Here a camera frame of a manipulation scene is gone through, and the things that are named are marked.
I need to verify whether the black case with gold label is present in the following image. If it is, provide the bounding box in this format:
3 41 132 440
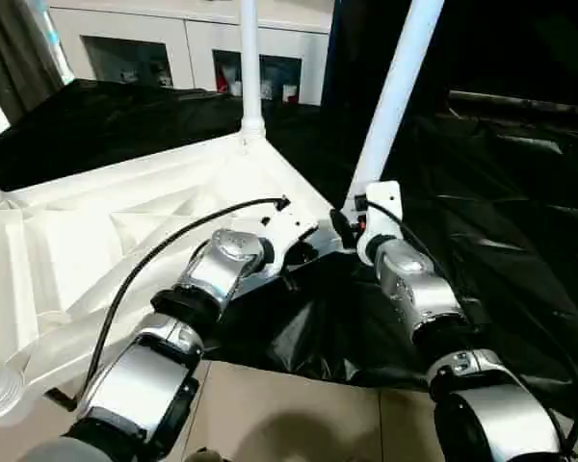
325 0 452 121

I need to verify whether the white cabinet with glass doors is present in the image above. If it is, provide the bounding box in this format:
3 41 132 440
47 0 333 106

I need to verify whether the black metal stand leg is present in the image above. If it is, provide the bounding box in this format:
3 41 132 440
45 387 78 411

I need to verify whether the grey metal rod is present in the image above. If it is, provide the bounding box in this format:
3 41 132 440
448 90 578 116

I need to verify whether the grey curtain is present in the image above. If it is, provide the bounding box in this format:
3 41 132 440
0 0 66 124

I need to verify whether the white plastic table top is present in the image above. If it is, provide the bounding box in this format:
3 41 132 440
0 134 349 401

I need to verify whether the dark robot foot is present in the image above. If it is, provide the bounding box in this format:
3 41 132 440
182 447 223 462

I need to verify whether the black mat cover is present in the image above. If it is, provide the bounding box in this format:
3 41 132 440
0 76 578 424

